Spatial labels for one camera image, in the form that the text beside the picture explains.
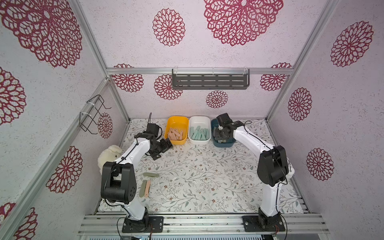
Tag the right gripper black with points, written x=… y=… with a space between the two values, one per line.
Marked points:
x=220 y=133

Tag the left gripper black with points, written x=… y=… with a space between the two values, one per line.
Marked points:
x=166 y=147

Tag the olive fruit knife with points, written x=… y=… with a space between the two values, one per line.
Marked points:
x=143 y=189
x=152 y=175

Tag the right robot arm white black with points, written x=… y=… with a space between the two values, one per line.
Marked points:
x=274 y=168

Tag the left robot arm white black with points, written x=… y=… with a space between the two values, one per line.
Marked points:
x=119 y=185

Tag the dark teal storage box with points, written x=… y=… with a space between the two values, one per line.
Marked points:
x=220 y=144

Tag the white plastic storage box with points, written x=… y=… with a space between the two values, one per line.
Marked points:
x=203 y=122

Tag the yellow plastic storage box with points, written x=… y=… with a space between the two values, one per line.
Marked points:
x=179 y=123

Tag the white plush teddy bear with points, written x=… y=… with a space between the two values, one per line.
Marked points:
x=109 y=155

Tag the floral patterned table mat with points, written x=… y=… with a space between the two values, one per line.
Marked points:
x=202 y=178

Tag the white twin-bell alarm clock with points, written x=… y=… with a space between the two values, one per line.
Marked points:
x=291 y=170

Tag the grey wall shelf rack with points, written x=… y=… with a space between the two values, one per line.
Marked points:
x=210 y=81

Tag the black wire wall rack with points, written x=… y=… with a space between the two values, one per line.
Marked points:
x=87 y=118

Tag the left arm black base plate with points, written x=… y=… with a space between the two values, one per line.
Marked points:
x=146 y=225

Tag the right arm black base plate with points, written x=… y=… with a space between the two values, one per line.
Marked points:
x=264 y=223

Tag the aluminium front rail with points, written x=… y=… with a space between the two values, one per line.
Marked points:
x=203 y=224

